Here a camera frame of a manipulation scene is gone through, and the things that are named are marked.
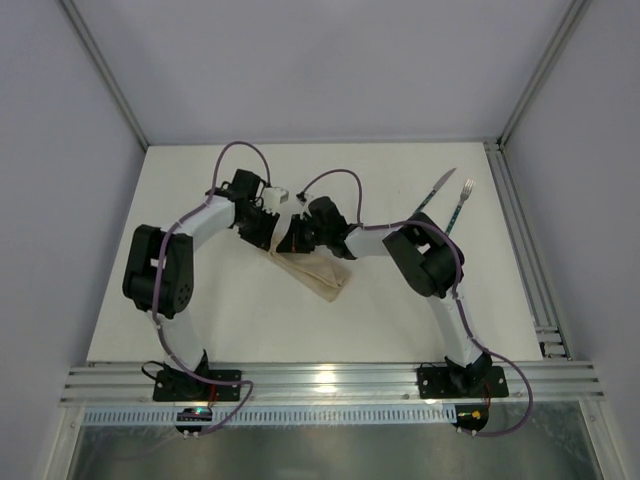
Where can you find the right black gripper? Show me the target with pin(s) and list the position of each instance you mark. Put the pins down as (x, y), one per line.
(302, 240)

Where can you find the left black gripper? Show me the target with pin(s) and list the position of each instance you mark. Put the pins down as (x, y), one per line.
(270, 228)

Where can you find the beige cloth napkin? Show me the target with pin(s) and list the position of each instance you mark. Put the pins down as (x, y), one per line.
(324, 277)

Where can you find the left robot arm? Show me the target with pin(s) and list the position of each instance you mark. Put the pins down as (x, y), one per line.
(159, 275)

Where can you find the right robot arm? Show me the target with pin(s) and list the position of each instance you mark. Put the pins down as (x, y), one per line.
(428, 261)

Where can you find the left controller board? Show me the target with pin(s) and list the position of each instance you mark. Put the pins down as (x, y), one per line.
(191, 421)

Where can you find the controller board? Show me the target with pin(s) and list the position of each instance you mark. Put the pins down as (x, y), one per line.
(471, 418)
(191, 421)

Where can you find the right controller board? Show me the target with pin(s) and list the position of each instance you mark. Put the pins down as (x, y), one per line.
(471, 418)

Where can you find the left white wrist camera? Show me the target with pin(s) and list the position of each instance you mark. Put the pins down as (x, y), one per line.
(273, 198)

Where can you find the knife with green handle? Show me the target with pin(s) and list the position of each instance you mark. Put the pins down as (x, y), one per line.
(435, 189)

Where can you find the fork with green handle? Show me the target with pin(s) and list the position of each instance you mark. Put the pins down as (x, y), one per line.
(463, 197)

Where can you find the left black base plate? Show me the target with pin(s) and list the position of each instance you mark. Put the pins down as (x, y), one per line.
(177, 386)

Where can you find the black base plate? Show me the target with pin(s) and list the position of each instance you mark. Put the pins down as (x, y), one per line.
(177, 386)
(435, 382)

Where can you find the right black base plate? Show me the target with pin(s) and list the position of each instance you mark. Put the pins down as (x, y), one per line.
(435, 382)

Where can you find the slotted cable duct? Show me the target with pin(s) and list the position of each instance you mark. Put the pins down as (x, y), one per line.
(299, 415)

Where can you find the left aluminium frame post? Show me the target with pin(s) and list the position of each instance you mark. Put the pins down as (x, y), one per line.
(90, 46)

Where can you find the aluminium frame post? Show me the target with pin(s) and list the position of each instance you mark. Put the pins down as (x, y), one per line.
(558, 41)
(90, 46)

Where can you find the front aluminium rail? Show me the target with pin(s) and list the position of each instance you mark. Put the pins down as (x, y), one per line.
(340, 383)

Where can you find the right aluminium side rail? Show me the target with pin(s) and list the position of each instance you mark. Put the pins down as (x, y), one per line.
(545, 313)

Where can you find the right aluminium frame post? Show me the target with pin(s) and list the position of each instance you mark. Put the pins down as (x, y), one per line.
(558, 41)

